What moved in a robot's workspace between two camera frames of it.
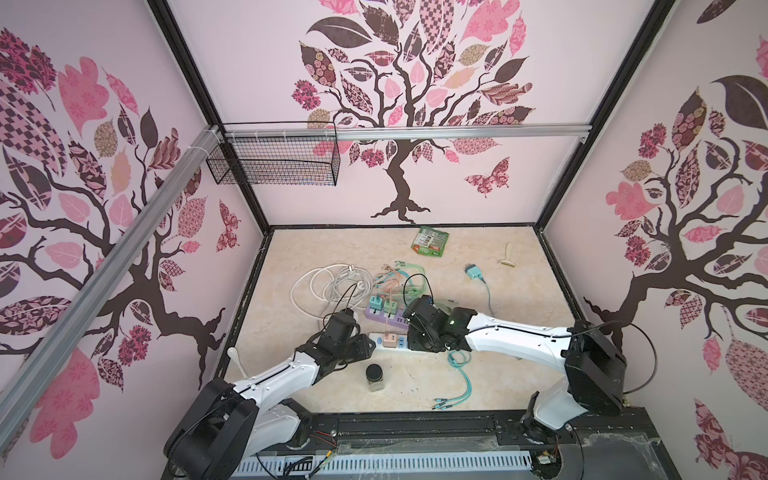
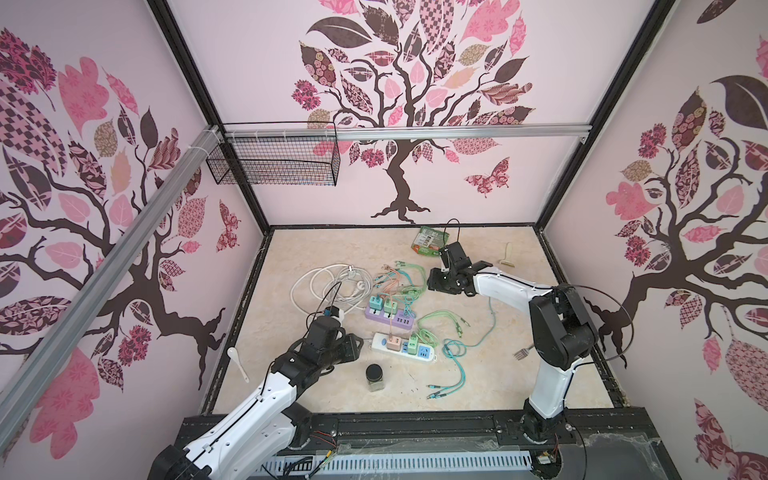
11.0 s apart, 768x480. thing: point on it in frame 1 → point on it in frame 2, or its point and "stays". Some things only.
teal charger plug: (376, 302) stays
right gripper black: (412, 342) → (433, 280)
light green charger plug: (390, 306) stays
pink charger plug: (390, 340) stays
